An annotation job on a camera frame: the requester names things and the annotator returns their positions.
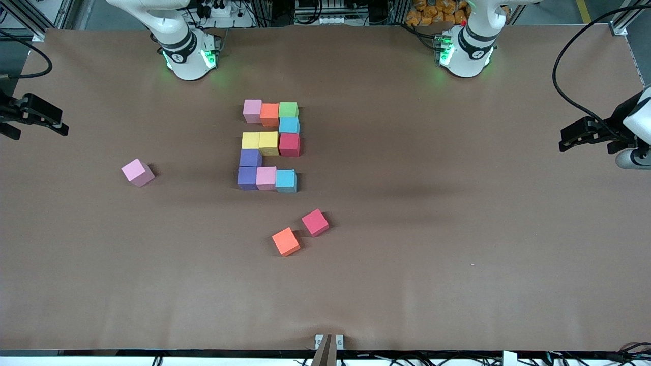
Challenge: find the pink foam cube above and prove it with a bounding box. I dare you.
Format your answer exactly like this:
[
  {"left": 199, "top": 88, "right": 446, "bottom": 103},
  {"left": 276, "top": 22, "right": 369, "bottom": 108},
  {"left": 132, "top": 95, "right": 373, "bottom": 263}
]
[
  {"left": 256, "top": 166, "right": 278, "bottom": 191},
  {"left": 243, "top": 99, "right": 263, "bottom": 124},
  {"left": 121, "top": 158, "right": 156, "bottom": 188}
]

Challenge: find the purple foam cube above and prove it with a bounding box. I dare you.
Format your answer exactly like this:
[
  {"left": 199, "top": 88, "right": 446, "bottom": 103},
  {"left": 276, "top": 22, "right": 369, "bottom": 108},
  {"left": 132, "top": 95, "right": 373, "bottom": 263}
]
[
  {"left": 237, "top": 166, "right": 258, "bottom": 191},
  {"left": 239, "top": 149, "right": 263, "bottom": 169}
]

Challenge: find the orange foam cube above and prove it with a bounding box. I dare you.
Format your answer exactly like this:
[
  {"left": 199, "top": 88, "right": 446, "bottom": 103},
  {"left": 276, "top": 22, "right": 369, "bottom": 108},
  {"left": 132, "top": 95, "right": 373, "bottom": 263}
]
[
  {"left": 260, "top": 103, "right": 280, "bottom": 128},
  {"left": 272, "top": 227, "right": 301, "bottom": 257}
]

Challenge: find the crimson foam cube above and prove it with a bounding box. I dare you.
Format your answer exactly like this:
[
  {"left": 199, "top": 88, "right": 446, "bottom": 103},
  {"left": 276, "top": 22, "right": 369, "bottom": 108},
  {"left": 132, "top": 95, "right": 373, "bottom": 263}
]
[
  {"left": 301, "top": 208, "right": 330, "bottom": 237},
  {"left": 279, "top": 133, "right": 302, "bottom": 158}
]

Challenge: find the orange crumpled bag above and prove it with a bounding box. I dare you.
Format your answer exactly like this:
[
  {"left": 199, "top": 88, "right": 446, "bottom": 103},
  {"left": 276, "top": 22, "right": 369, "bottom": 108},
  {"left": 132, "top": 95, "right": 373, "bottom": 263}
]
[{"left": 405, "top": 0, "right": 468, "bottom": 27}]

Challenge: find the white power strip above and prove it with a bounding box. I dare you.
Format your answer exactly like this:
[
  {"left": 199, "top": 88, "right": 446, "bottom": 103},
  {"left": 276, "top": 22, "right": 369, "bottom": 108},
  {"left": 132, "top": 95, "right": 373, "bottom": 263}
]
[
  {"left": 193, "top": 2, "right": 235, "bottom": 19},
  {"left": 304, "top": 15, "right": 352, "bottom": 26}
]

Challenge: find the table cover sheet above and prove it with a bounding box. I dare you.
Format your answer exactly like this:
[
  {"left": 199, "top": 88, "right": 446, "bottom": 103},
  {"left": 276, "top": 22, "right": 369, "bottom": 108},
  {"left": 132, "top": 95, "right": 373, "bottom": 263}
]
[{"left": 0, "top": 24, "right": 651, "bottom": 352}]

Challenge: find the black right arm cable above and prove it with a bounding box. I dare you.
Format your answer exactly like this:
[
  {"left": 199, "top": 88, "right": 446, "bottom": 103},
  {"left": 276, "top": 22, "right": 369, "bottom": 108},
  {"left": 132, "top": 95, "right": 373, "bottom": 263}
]
[{"left": 0, "top": 29, "right": 54, "bottom": 80}]

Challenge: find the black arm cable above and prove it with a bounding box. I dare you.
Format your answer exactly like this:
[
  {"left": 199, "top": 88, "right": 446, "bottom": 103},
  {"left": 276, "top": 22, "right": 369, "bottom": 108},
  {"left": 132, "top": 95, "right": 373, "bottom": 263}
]
[
  {"left": 0, "top": 29, "right": 54, "bottom": 80},
  {"left": 552, "top": 4, "right": 651, "bottom": 143}
]

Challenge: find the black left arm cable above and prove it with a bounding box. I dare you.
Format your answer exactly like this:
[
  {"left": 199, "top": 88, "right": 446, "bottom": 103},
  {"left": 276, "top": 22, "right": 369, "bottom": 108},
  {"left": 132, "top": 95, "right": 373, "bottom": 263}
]
[{"left": 552, "top": 4, "right": 651, "bottom": 143}]

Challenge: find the aluminium frame profile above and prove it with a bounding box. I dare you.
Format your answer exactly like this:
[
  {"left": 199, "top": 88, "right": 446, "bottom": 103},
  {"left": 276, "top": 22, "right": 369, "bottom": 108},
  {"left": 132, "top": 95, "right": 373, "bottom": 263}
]
[
  {"left": 0, "top": 0, "right": 77, "bottom": 42},
  {"left": 609, "top": 0, "right": 651, "bottom": 36}
]

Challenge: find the black floor cable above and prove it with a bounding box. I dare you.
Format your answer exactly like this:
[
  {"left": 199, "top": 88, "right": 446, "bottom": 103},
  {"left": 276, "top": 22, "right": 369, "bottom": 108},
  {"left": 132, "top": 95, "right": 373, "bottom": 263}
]
[{"left": 605, "top": 342, "right": 651, "bottom": 364}]

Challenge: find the aluminium frame post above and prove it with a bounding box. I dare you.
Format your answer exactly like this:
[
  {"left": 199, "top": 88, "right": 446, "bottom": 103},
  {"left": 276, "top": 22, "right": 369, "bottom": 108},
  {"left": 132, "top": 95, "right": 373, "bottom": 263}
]
[{"left": 310, "top": 334, "right": 338, "bottom": 366}]

